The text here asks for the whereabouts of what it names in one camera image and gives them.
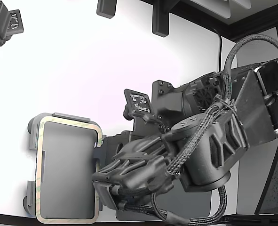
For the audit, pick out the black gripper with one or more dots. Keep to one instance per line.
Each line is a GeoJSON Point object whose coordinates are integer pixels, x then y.
{"type": "Point", "coordinates": [143, 164]}

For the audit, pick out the thin beige rectangular frame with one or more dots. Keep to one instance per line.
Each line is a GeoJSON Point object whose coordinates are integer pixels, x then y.
{"type": "Point", "coordinates": [38, 164]}

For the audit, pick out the grey holder with black legs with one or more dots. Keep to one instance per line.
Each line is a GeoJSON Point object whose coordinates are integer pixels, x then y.
{"type": "Point", "coordinates": [65, 164]}

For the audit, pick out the dark grey flat plate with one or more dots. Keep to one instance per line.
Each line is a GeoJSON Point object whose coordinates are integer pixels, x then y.
{"type": "Point", "coordinates": [195, 204]}

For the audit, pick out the long dark grey bracket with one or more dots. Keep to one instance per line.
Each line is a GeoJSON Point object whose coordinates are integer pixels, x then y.
{"type": "Point", "coordinates": [161, 21]}

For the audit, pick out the short dark grey bracket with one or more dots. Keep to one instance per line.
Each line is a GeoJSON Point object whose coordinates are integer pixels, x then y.
{"type": "Point", "coordinates": [107, 8]}

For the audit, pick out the black border rail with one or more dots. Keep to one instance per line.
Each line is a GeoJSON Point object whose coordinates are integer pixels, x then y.
{"type": "Point", "coordinates": [247, 26]}

